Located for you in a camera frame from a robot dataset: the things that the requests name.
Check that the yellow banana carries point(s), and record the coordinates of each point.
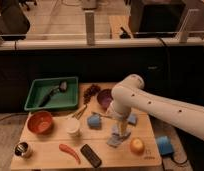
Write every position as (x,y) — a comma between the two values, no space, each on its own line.
(77,114)

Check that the black dish brush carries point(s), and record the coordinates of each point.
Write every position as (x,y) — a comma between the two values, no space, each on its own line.
(62,87)

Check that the black remote control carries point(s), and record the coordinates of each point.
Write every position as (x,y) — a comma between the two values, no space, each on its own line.
(91,156)

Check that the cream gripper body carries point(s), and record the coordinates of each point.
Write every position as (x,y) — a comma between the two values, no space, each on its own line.
(121,125)

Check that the black office chair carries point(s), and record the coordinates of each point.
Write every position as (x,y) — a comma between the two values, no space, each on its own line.
(14,25)

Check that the green plastic tray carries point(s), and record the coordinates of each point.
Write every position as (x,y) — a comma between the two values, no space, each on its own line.
(60,101)

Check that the red bowl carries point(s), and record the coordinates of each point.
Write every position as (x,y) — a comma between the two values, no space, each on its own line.
(40,122)

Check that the purple bowl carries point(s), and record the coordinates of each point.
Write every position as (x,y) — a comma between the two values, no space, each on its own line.
(104,98)

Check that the metal spoon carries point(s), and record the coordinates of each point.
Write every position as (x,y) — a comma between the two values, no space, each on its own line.
(102,115)

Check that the grey metal post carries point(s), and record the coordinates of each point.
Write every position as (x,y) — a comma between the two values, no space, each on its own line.
(90,27)

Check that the red chili pepper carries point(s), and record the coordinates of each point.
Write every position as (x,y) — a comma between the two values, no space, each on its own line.
(67,149)

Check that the bunch of dark grapes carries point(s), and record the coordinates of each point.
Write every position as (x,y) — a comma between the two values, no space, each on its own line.
(89,92)

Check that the white cup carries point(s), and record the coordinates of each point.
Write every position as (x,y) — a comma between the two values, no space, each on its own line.
(73,127)

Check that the black monitor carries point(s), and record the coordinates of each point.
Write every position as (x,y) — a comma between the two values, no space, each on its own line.
(155,18)

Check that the blue grey cloth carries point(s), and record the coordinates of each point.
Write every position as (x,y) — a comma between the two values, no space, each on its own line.
(115,140)

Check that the white horizontal rail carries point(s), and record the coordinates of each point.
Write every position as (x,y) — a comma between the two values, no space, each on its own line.
(103,43)

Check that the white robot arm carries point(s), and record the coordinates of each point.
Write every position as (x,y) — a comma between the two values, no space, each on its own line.
(129,94)

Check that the orange apple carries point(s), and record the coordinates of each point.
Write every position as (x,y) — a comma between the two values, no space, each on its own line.
(137,146)

